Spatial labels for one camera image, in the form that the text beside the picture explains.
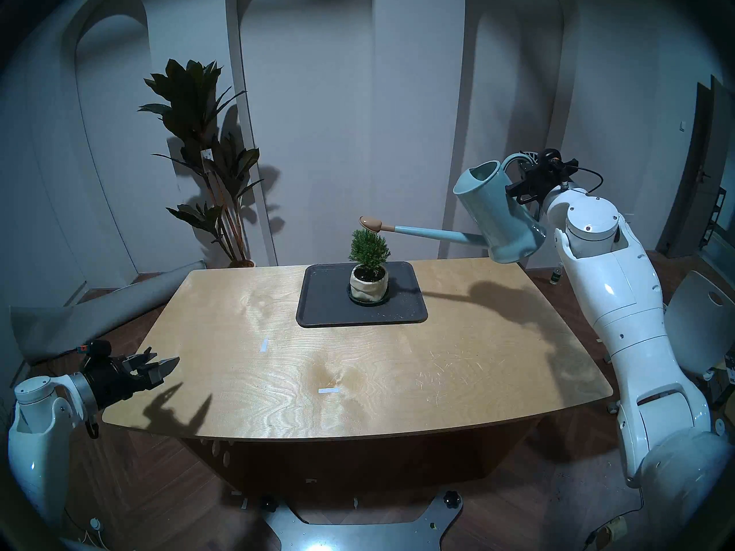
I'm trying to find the light blue metal watering can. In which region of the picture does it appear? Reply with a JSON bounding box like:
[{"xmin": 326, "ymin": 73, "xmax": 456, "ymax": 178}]
[{"xmin": 359, "ymin": 153, "xmax": 547, "ymax": 264}]

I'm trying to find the white swivel office chair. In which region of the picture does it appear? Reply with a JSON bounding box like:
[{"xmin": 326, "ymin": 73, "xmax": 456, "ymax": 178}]
[{"xmin": 663, "ymin": 270, "xmax": 735, "ymax": 410}]

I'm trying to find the beige floor power strip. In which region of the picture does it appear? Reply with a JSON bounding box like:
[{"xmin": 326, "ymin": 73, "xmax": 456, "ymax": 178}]
[{"xmin": 597, "ymin": 515, "xmax": 628, "ymax": 542}]

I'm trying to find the black metal shelf rack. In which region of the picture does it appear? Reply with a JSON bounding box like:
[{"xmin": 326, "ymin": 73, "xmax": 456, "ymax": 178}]
[{"xmin": 698, "ymin": 185, "xmax": 727, "ymax": 249}]

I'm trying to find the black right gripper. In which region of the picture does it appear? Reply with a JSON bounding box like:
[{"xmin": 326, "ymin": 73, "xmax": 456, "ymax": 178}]
[{"xmin": 506, "ymin": 150, "xmax": 568, "ymax": 204}]

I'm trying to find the grey open door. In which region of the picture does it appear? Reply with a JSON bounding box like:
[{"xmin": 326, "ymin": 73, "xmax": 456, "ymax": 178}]
[{"xmin": 656, "ymin": 75, "xmax": 735, "ymax": 259}]

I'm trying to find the dark grey rectangular tray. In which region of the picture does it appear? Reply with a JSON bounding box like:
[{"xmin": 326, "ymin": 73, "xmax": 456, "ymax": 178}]
[{"xmin": 296, "ymin": 262, "xmax": 429, "ymax": 328}]

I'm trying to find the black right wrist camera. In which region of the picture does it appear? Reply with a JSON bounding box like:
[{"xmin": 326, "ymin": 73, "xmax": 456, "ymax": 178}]
[{"xmin": 537, "ymin": 148, "xmax": 578, "ymax": 180}]

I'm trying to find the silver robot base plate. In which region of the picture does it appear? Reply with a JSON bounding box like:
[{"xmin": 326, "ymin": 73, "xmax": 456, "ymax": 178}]
[{"xmin": 261, "ymin": 490, "xmax": 463, "ymax": 551}]

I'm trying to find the rolled grey floor mat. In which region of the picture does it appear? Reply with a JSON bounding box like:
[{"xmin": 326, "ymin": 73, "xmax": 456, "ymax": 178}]
[{"xmin": 10, "ymin": 261, "xmax": 206, "ymax": 364}]

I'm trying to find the tall dark green floor plant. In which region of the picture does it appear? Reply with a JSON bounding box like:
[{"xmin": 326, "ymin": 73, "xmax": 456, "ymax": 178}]
[{"xmin": 138, "ymin": 59, "xmax": 265, "ymax": 268}]

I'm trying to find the small conifer in beige pot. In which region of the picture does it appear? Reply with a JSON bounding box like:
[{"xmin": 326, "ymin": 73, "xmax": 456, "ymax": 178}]
[{"xmin": 347, "ymin": 228, "xmax": 392, "ymax": 306}]

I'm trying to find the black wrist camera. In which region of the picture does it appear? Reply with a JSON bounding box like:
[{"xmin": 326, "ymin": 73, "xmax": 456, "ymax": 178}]
[
  {"xmin": 76, "ymin": 340, "xmax": 111, "ymax": 364},
  {"xmin": 537, "ymin": 148, "xmax": 578, "ymax": 180}
]

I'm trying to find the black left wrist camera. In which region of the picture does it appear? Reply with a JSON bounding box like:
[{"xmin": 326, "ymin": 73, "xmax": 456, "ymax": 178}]
[{"xmin": 76, "ymin": 340, "xmax": 111, "ymax": 364}]

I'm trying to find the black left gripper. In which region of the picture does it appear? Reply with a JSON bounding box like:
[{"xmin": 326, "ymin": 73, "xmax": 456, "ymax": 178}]
[{"xmin": 80, "ymin": 347, "xmax": 181, "ymax": 412}]

